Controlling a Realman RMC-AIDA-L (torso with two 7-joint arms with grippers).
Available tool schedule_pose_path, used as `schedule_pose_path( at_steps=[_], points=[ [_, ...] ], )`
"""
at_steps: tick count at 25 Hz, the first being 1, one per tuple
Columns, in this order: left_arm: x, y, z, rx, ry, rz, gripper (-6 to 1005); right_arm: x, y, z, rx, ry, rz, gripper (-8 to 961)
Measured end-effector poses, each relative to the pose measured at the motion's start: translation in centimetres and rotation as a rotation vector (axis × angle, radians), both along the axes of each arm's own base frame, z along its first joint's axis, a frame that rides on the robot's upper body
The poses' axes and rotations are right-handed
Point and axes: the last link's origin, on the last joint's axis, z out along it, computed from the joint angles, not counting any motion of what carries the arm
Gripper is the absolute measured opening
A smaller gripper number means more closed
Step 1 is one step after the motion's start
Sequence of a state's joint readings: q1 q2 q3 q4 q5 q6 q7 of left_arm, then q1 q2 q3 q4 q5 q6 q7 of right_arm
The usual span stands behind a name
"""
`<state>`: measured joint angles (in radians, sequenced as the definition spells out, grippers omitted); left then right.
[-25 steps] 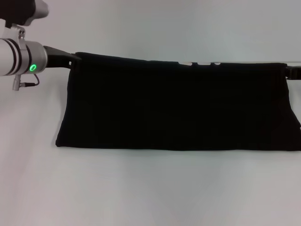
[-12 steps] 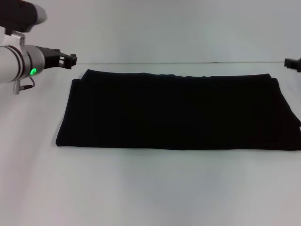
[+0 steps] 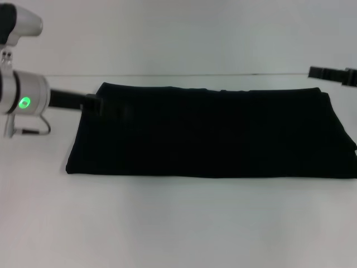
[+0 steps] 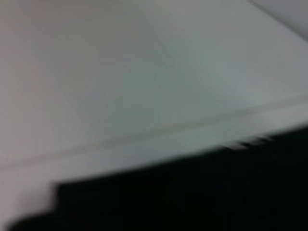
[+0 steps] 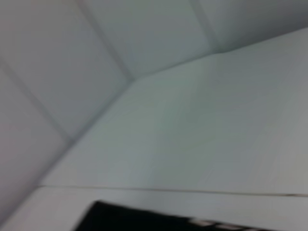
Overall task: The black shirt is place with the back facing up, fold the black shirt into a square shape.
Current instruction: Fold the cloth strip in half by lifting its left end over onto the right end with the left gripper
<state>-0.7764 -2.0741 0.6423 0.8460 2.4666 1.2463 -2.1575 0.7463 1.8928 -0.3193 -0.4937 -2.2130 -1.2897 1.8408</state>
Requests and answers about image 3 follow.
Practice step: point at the black shirt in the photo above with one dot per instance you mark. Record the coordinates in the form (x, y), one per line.
(209, 134)

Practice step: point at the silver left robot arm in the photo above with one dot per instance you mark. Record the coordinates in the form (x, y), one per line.
(28, 92)

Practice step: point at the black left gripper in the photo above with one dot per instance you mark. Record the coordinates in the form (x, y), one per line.
(67, 99)

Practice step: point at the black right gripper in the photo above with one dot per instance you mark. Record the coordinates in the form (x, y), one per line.
(352, 76)

